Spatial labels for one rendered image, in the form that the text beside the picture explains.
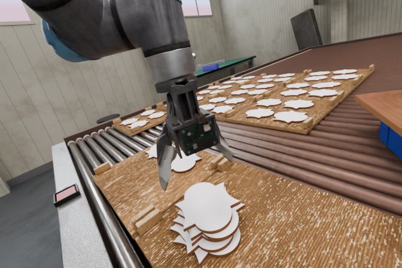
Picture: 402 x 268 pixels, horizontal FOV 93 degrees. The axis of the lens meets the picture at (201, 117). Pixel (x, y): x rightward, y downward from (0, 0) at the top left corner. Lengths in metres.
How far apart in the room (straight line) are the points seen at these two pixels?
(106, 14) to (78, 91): 4.00
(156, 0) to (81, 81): 4.06
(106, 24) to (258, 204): 0.45
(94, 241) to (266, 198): 0.43
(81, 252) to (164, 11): 0.55
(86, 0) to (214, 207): 0.40
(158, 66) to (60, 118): 3.98
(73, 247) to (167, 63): 0.51
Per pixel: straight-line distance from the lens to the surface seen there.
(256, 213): 0.48
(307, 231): 0.45
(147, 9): 0.29
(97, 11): 0.30
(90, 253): 0.59
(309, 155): 0.69
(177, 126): 0.29
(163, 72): 0.29
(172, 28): 0.29
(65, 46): 0.34
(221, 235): 0.41
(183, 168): 0.65
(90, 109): 4.34
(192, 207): 0.46
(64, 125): 4.26
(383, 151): 0.74
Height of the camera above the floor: 1.28
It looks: 18 degrees down
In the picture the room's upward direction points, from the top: 13 degrees counter-clockwise
